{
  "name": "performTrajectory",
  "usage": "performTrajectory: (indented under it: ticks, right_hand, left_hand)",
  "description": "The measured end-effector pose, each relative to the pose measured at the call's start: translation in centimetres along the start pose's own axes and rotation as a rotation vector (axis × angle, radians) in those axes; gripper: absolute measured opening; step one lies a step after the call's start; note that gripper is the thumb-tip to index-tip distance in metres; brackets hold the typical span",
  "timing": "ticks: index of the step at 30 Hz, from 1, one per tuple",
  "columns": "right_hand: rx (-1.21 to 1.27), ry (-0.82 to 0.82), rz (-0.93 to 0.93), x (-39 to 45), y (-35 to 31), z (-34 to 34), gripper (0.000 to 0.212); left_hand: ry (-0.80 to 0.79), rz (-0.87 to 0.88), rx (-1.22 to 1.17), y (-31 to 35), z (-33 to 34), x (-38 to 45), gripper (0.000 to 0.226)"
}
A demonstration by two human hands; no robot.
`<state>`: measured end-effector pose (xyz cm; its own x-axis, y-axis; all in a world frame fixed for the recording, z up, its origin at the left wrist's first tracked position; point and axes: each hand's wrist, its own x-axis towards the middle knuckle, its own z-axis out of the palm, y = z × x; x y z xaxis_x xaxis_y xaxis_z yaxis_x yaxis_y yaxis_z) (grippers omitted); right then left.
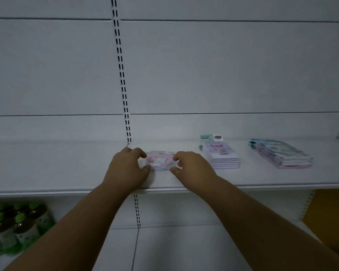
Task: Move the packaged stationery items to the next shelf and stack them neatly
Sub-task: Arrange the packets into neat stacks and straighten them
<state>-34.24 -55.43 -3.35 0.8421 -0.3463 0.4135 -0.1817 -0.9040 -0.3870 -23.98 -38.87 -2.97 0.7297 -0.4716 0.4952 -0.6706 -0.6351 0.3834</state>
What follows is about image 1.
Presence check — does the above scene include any person's left hand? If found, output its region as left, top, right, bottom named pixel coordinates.
left=102, top=147, right=152, bottom=193

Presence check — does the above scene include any person's right hand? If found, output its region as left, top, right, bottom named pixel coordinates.
left=169, top=151, right=219, bottom=193

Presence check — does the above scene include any pink cartoon bunny packet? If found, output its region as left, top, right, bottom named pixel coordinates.
left=138, top=151, right=185, bottom=172

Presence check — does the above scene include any person's left forearm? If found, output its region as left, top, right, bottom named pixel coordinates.
left=3, top=182, right=137, bottom=271

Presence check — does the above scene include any person's right forearm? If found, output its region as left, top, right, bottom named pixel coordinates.
left=194, top=175, right=339, bottom=271

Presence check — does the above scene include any stack of pink notebooks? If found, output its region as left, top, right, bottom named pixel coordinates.
left=199, top=134, right=241, bottom=169

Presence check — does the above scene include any white metal shelf board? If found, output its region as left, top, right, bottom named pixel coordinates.
left=0, top=220, right=322, bottom=271
left=0, top=138, right=339, bottom=197

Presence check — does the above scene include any stack of teal pink packets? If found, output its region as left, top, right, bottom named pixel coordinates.
left=248, top=138, right=313, bottom=170

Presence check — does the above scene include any group of green-capped bottles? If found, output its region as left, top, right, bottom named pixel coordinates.
left=0, top=202, right=56, bottom=256

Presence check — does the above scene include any yellow cardboard box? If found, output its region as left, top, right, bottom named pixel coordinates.
left=302, top=188, right=339, bottom=262

